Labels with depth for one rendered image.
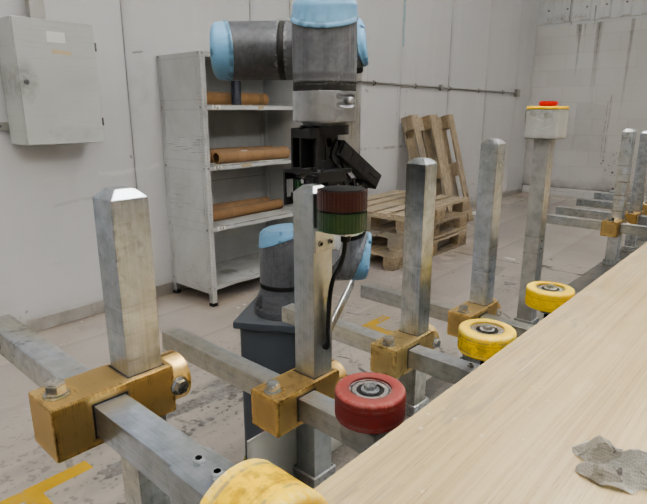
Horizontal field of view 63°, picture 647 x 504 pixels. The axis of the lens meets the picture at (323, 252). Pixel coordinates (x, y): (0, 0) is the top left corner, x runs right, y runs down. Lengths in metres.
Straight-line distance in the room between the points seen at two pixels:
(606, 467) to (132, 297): 0.44
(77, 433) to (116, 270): 0.14
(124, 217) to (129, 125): 3.07
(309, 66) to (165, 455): 0.52
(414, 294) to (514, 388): 0.28
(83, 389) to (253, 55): 0.56
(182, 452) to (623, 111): 8.29
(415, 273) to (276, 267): 0.78
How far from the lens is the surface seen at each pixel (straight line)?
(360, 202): 0.61
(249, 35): 0.89
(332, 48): 0.75
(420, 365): 0.87
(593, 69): 8.66
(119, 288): 0.50
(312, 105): 0.75
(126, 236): 0.50
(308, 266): 0.66
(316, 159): 0.75
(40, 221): 3.35
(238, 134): 4.04
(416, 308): 0.89
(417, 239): 0.86
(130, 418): 0.49
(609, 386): 0.72
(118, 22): 3.58
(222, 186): 3.96
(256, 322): 1.62
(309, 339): 0.70
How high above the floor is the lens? 1.21
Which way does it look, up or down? 15 degrees down
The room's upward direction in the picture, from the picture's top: straight up
